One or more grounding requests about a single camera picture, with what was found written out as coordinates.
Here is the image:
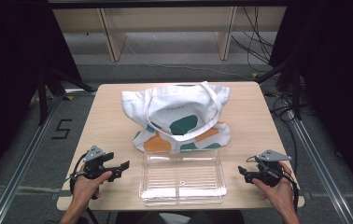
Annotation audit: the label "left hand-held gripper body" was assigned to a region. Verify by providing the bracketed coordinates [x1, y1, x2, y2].
[82, 145, 107, 180]

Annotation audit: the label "black curtain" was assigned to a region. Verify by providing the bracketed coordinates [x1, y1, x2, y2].
[269, 0, 353, 200]
[0, 0, 83, 194]

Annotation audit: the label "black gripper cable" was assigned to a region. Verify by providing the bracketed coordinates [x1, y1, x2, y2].
[68, 152, 100, 224]
[246, 155, 301, 216]

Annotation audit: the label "person's right hand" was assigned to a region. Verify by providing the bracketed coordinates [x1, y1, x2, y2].
[251, 161, 296, 217]

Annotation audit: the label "grey metal floor rail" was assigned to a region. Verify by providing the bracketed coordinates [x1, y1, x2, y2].
[285, 106, 353, 224]
[0, 88, 98, 224]

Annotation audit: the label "white tote bag colourful patches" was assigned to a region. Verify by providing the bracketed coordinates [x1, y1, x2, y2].
[120, 80, 233, 155]

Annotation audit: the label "bundle of black floor cables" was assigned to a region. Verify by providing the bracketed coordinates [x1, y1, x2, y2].
[231, 6, 275, 73]

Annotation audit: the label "person's left hand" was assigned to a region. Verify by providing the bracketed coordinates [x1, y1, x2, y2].
[70, 170, 114, 216]

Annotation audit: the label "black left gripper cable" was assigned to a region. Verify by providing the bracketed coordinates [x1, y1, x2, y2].
[68, 152, 100, 224]

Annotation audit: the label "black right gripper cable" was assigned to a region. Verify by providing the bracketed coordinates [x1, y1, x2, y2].
[246, 155, 301, 216]

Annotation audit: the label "clear plastic tray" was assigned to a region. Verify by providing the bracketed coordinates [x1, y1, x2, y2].
[138, 149, 228, 207]

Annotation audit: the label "black metal stand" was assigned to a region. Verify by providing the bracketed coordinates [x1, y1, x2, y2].
[36, 65, 97, 126]
[254, 57, 304, 121]

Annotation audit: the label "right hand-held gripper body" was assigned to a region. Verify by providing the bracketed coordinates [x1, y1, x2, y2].
[251, 149, 292, 188]

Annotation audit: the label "light wooden bench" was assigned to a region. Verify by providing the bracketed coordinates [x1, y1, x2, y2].
[52, 6, 288, 63]

